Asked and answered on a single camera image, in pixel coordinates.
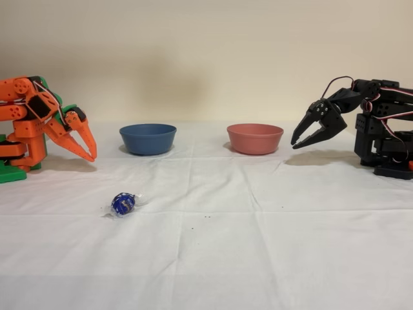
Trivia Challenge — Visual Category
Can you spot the looped cable on black arm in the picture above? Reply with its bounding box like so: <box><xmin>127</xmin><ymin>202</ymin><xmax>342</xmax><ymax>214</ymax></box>
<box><xmin>321</xmin><ymin>76</ymin><xmax>356</xmax><ymax>99</ymax></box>

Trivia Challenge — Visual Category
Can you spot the white tablecloth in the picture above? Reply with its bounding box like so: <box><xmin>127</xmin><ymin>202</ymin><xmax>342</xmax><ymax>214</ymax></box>
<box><xmin>0</xmin><ymin>121</ymin><xmax>413</xmax><ymax>310</ymax></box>

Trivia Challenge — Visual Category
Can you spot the pink bowl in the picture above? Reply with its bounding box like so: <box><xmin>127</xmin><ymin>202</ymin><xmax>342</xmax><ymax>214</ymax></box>
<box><xmin>226</xmin><ymin>123</ymin><xmax>285</xmax><ymax>156</ymax></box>

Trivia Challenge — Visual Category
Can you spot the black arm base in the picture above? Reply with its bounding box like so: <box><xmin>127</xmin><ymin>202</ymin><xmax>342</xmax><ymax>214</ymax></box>
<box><xmin>374</xmin><ymin>160</ymin><xmax>413</xmax><ymax>180</ymax></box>

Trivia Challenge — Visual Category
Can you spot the blue candy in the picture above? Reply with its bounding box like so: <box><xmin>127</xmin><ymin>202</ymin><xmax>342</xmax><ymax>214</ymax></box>
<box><xmin>102</xmin><ymin>191</ymin><xmax>146</xmax><ymax>220</ymax></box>

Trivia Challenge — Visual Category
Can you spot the blue bowl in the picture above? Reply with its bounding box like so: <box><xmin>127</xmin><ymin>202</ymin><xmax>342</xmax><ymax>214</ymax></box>
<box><xmin>119</xmin><ymin>123</ymin><xmax>177</xmax><ymax>156</ymax></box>

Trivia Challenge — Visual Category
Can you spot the striped cable on orange arm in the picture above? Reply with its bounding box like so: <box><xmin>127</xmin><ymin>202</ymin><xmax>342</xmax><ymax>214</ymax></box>
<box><xmin>34</xmin><ymin>79</ymin><xmax>65</xmax><ymax>121</ymax></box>

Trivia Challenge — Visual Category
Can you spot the striped cable on black arm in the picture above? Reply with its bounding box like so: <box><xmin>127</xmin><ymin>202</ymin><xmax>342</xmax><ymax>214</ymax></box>
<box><xmin>361</xmin><ymin>84</ymin><xmax>413</xmax><ymax>162</ymax></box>

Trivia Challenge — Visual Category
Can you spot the green arm base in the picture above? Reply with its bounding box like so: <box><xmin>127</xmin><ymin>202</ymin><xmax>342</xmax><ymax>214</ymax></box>
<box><xmin>0</xmin><ymin>134</ymin><xmax>49</xmax><ymax>184</ymax></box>

